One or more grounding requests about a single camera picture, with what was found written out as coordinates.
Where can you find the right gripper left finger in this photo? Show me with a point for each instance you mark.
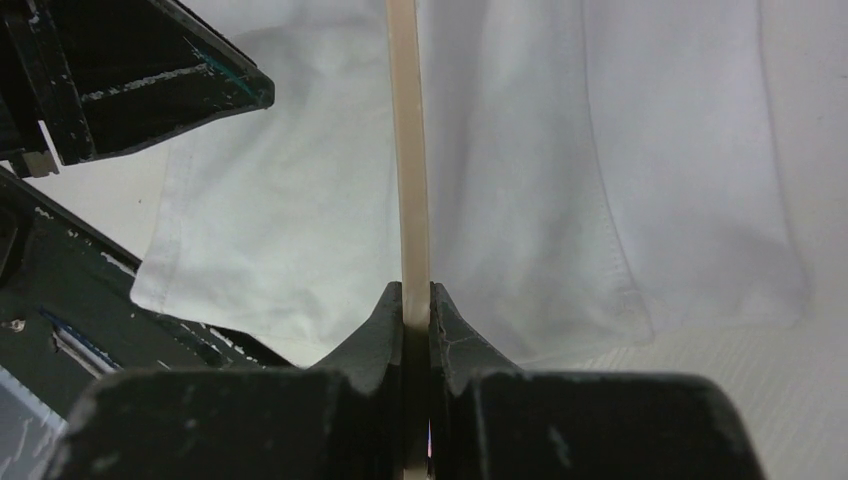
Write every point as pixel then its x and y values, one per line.
pixel 339 419

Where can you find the white garment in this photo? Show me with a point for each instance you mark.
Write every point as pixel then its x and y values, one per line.
pixel 598 172

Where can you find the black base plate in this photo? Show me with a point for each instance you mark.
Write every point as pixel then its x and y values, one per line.
pixel 58 272

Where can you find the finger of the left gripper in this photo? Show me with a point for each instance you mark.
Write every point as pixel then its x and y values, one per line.
pixel 102 79

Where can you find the wooden hanger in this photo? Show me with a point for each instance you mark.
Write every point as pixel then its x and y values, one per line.
pixel 406 83

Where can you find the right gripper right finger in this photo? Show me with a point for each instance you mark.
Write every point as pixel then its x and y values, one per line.
pixel 491 419

